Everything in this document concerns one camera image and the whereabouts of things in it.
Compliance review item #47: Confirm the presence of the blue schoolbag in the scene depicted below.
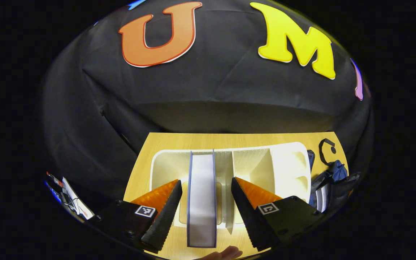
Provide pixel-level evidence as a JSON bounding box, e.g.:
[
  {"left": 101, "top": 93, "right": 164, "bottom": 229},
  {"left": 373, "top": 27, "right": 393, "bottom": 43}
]
[{"left": 307, "top": 138, "right": 361, "bottom": 213}]

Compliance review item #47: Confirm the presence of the cream plastic bookshelf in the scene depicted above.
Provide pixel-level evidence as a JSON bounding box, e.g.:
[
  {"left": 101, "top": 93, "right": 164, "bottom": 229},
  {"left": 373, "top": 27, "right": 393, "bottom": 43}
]
[{"left": 150, "top": 142, "right": 311, "bottom": 230}]

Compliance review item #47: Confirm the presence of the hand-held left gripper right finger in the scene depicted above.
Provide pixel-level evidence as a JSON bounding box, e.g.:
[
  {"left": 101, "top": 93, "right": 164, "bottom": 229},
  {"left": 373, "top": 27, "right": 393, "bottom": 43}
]
[{"left": 231, "top": 177, "right": 323, "bottom": 252}]

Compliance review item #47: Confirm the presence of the black backdrop cloth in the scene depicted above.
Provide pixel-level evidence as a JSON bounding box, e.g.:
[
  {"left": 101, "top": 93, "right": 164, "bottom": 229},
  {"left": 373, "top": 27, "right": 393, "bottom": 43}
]
[{"left": 42, "top": 0, "right": 373, "bottom": 203}]

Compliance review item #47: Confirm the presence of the white side table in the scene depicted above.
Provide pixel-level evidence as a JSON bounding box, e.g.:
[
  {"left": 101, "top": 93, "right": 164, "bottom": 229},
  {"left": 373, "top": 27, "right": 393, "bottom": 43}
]
[{"left": 61, "top": 177, "right": 95, "bottom": 220}]

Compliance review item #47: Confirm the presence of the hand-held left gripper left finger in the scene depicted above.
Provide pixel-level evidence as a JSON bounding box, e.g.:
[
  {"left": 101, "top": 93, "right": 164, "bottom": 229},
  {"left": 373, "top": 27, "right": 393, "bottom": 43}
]
[{"left": 85, "top": 179, "right": 183, "bottom": 253}]

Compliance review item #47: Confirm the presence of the purple-grey book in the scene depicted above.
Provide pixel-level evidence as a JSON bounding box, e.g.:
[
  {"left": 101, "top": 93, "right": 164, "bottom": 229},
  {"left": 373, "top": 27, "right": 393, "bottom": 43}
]
[{"left": 187, "top": 151, "right": 218, "bottom": 248}]

